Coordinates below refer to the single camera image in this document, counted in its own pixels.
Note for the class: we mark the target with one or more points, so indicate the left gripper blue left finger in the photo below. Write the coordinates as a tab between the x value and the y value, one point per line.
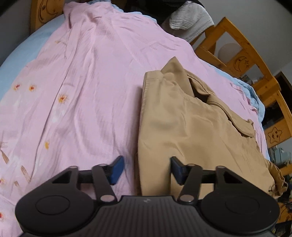
105	176

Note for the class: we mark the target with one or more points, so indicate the tan hooded zip jacket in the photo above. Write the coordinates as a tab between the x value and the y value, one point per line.
182	117

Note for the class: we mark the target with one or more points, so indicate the grey striped cloth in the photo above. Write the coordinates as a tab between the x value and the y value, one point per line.
189	21

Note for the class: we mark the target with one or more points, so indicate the light blue bed sheet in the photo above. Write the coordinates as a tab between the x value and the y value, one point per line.
20	59

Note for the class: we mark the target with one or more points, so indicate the wooden bed frame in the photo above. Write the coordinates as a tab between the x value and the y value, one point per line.
237	67

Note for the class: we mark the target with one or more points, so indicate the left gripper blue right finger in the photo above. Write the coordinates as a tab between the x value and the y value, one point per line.
188	176

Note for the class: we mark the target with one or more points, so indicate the pink bed sheet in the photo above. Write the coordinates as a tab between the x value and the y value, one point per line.
78	103

